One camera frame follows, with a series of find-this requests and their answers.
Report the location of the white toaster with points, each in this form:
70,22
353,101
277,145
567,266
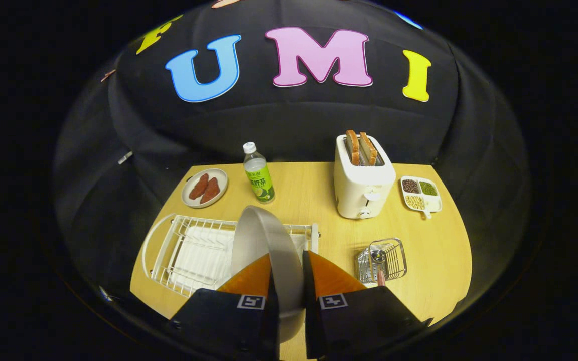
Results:
362,193

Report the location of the small beige plate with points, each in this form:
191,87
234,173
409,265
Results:
188,198

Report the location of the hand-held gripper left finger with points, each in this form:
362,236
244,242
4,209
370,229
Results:
229,321

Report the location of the green label drink bottle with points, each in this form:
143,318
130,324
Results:
260,180

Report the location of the red sausage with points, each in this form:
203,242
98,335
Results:
210,190
199,186

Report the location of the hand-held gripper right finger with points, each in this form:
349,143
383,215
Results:
359,321

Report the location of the white round plate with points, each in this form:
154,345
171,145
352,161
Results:
264,235

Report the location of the pile of red beans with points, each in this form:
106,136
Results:
410,186

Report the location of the pile of green beans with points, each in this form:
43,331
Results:
428,188

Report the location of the red cloth clip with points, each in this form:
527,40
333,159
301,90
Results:
108,75

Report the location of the white cloth clip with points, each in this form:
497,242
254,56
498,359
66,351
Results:
125,158

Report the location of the white divided dish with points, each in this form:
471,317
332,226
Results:
434,203

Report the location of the pile of soybeans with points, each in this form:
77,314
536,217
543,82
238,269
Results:
415,201

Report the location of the white ribbed drain tray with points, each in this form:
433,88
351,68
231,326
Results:
203,255

